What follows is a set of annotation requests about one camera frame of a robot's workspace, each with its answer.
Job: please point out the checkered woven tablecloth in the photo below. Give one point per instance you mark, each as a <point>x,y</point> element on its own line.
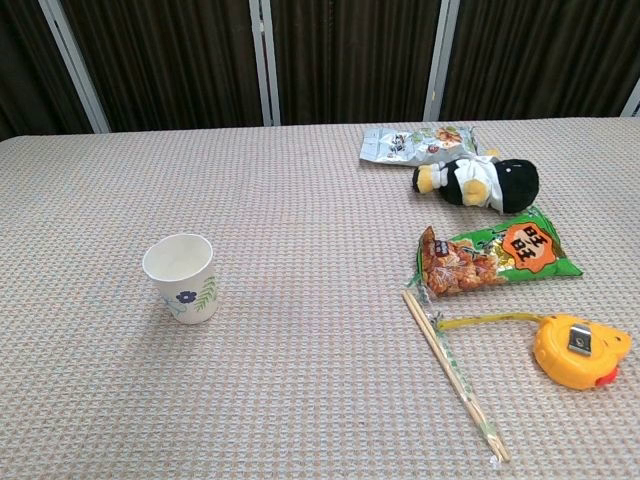
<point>300,300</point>

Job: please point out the clear chopstick wrapper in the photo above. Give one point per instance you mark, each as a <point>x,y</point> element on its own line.
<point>465,385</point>

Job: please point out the silver snack bag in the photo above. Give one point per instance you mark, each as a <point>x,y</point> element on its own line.
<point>410,147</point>

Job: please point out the green rice cracker bag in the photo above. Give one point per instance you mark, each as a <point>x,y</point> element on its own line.
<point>500,255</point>

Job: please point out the floral white paper cup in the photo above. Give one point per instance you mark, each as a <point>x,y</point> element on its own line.
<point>172,260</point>

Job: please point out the yellow tape measure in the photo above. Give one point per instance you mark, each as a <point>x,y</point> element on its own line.
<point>575,350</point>

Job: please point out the wooden chopstick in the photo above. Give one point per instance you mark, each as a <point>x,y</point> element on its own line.
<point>452,372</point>
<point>460,372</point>

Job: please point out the grey partition frame post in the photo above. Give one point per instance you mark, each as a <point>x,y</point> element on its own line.
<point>440,60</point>
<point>265,60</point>
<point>75,65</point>
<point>631,102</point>

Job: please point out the black penguin plush toy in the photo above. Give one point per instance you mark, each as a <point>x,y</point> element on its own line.
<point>510,185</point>

